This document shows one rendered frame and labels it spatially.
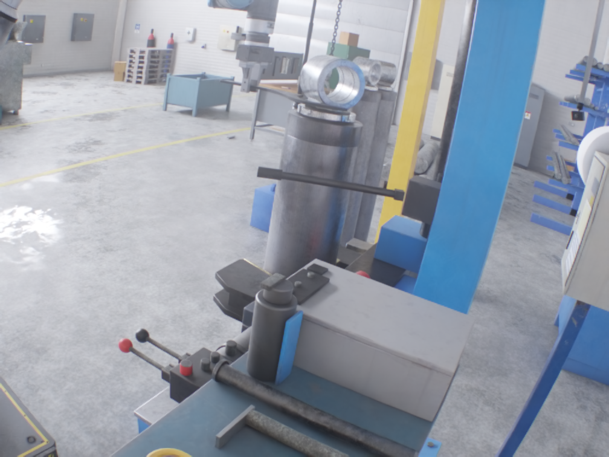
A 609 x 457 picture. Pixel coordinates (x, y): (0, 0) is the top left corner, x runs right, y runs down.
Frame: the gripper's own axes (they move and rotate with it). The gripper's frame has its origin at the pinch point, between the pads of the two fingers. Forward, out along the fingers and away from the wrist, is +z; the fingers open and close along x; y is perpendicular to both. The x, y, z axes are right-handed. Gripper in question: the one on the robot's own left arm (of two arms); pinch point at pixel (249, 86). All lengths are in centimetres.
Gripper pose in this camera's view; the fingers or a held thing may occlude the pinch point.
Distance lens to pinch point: 155.0
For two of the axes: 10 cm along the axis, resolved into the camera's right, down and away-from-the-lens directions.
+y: 8.4, 3.3, -4.3
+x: 5.2, -2.6, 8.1
